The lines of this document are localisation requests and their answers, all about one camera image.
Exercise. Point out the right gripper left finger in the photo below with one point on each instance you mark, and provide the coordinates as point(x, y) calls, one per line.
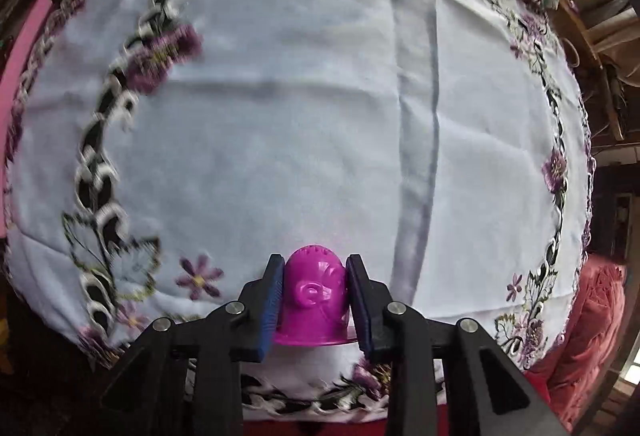
point(184, 378)

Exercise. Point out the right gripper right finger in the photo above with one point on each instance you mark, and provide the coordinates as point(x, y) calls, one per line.
point(443, 375)

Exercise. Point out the pink shallow tray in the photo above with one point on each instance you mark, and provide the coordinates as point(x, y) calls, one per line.
point(18, 57)

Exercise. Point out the magenta plastic figure toy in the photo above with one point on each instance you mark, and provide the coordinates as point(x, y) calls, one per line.
point(314, 311)

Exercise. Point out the white embroidered floral tablecloth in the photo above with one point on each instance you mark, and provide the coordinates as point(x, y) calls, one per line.
point(161, 150)

